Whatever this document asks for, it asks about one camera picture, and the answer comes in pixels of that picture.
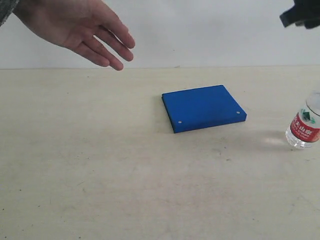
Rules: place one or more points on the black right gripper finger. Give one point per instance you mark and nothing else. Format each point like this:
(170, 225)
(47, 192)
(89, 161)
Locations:
(308, 21)
(292, 16)

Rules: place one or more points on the clear plastic water bottle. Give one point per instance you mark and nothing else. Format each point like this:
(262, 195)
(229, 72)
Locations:
(304, 129)

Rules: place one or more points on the blue paper binder folder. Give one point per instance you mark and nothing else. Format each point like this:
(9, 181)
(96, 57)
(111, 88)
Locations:
(199, 108)

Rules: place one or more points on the grey sleeved forearm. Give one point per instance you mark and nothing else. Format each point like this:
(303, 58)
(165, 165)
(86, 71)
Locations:
(6, 9)

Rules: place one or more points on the person's bare hand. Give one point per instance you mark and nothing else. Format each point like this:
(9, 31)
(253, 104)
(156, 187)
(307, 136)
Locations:
(89, 28)

